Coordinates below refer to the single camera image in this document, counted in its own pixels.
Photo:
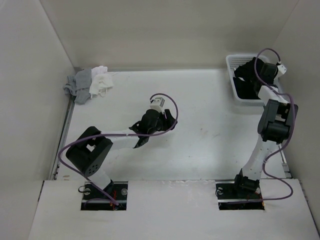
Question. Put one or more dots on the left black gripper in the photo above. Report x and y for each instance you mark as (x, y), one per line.
(167, 120)

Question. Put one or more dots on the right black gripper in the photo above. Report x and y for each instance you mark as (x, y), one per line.
(274, 77)

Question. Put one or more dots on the black tank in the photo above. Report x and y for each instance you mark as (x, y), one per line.
(247, 73)
(244, 90)

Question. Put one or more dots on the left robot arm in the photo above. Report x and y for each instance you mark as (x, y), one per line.
(88, 156)

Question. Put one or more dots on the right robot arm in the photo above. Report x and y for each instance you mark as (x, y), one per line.
(275, 126)

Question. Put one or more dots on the black tank top in basket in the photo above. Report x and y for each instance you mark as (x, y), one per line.
(244, 90)

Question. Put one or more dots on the white tank top on table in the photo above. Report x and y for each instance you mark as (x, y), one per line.
(101, 81)

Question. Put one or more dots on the grey tank top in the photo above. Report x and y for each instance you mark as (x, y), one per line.
(78, 86)

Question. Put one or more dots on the white plastic basket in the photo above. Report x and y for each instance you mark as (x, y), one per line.
(266, 92)

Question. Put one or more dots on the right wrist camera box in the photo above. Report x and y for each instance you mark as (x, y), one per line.
(281, 70)

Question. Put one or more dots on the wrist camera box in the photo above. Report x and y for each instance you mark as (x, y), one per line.
(157, 104)
(281, 70)

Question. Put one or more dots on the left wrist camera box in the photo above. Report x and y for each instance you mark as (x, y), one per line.
(157, 104)

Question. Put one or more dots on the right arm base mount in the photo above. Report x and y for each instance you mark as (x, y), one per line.
(230, 199)

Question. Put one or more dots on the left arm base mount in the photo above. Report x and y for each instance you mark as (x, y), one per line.
(94, 200)

